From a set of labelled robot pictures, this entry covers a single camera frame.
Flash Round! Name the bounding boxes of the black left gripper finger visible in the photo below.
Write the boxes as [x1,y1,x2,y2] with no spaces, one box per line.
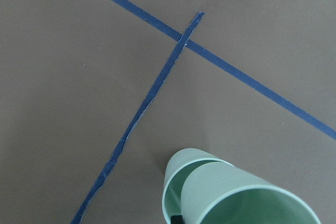
[170,215,183,224]

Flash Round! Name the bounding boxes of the pale green cup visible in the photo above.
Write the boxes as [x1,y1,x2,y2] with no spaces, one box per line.
[181,162,320,223]
[162,148,230,223]

